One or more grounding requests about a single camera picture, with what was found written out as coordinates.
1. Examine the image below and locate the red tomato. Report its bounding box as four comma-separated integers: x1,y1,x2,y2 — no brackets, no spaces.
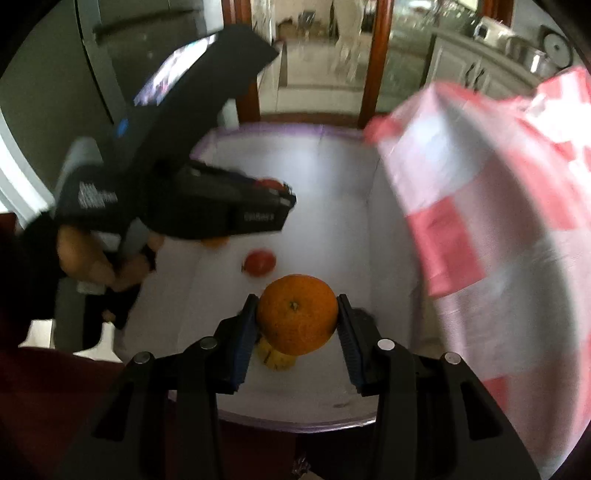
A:
256,178,288,191
242,249,276,278

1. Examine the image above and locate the small orange mandarin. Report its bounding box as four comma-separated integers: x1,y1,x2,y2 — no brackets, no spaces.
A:
200,237,229,250

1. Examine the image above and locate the large orange mandarin with stem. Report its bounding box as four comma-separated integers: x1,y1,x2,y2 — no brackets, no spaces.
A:
257,274,339,356

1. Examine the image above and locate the white kitchen cabinet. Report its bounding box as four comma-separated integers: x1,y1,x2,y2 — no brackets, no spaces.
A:
425,28,542,100

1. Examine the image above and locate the person left hand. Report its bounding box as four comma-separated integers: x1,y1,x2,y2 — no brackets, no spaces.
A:
57,225,151,292

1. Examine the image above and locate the white box purple rim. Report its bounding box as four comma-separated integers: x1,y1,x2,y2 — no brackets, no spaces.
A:
114,123,421,433

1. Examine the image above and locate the white ornate chair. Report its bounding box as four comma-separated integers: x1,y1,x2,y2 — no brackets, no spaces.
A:
332,0,376,83

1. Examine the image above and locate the red white checkered tablecloth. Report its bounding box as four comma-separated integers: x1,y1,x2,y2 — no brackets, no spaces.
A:
365,66,590,479

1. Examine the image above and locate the silver rice cooker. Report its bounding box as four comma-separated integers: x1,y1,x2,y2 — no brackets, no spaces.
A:
505,36,558,79

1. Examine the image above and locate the wooden door frame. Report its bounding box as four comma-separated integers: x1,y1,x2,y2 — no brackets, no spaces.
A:
221,0,514,129

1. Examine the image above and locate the round white wall clock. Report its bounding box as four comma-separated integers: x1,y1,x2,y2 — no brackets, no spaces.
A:
539,25,574,70

